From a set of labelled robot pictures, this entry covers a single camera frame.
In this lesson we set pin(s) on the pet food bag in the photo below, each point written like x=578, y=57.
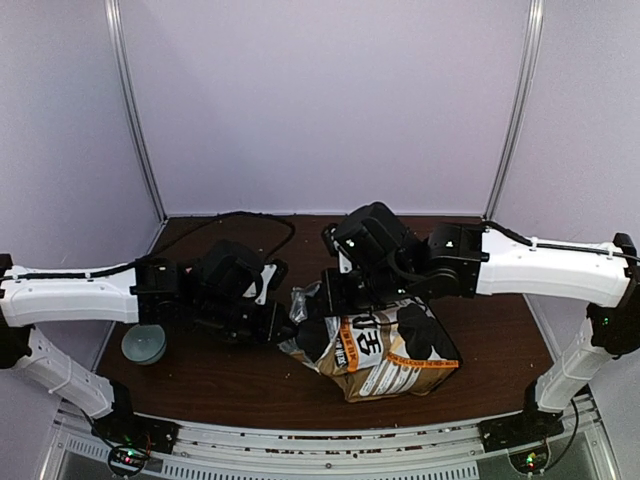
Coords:
x=401, y=350

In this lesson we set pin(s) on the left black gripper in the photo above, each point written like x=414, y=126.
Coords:
x=267, y=332

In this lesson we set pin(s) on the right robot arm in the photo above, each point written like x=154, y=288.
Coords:
x=382, y=261

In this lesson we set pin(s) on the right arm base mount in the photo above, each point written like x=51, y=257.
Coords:
x=527, y=431

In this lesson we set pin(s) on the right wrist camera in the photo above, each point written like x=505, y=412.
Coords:
x=334, y=250

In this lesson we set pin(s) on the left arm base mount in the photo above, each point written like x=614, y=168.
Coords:
x=131, y=438

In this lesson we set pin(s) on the right metal frame post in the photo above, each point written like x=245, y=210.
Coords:
x=527, y=68

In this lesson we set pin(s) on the front aluminium rail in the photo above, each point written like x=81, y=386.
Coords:
x=451, y=450

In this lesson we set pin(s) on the left metal frame post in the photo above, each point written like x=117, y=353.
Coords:
x=118, y=42

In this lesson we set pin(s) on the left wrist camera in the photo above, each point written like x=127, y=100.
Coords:
x=269, y=279

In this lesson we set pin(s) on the light blue ceramic bowl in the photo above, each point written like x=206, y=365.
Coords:
x=144, y=344

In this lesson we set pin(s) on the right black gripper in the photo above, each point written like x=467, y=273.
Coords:
x=333, y=304

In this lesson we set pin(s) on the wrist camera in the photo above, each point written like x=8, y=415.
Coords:
x=269, y=279
x=334, y=250

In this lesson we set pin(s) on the metal frame post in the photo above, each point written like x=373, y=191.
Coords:
x=118, y=42
x=527, y=68

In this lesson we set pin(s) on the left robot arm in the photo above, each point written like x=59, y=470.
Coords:
x=226, y=291

